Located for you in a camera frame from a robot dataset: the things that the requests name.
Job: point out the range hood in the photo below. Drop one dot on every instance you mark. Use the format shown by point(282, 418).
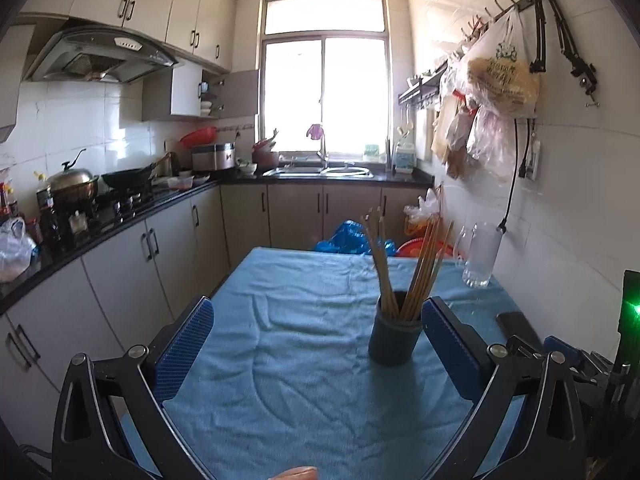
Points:
point(97, 53)

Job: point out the blue plastic bag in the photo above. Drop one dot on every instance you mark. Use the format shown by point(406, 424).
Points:
point(348, 239)

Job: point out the white plastic bags on wall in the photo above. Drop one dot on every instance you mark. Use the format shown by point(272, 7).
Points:
point(467, 136)

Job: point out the kitchen faucet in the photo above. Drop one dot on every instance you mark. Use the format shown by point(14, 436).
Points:
point(315, 132)

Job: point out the lower kitchen cabinets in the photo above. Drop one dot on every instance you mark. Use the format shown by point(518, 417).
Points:
point(140, 267)

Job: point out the dark green utensil cup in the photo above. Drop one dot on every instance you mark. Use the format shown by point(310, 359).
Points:
point(392, 341)

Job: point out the blue table cloth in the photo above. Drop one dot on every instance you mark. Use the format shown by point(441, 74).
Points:
point(285, 378)

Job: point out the orange trash bin with bag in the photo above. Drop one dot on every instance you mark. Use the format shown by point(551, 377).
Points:
point(428, 207)

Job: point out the kitchen cabinets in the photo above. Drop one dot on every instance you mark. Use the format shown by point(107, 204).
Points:
point(198, 33)
point(140, 267)

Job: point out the steel rice cooker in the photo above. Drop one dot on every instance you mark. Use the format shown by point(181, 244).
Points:
point(213, 157)

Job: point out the black wok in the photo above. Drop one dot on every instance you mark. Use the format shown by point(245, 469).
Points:
point(123, 180)

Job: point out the window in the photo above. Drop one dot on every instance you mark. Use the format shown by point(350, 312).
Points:
point(326, 62)

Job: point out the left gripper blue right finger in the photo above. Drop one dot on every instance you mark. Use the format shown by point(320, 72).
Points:
point(462, 351)

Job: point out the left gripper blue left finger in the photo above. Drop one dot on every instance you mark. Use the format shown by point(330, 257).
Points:
point(175, 348)

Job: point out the bag of noodles on hook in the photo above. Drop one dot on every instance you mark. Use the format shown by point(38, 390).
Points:
point(495, 72)

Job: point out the steel kettle pot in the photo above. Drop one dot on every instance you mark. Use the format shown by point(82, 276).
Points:
point(73, 184)

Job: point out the clear glass beer mug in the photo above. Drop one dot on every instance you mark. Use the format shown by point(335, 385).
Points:
point(475, 252)

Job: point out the red colander bowl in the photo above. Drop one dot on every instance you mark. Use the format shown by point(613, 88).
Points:
point(199, 137)

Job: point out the upper kitchen cabinets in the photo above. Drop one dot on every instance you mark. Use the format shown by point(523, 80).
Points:
point(198, 33)

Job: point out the person's hand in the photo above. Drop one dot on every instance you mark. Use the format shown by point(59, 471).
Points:
point(298, 473)

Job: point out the wooden chopstick bundle in cup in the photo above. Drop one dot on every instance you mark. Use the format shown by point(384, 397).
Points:
point(432, 254)

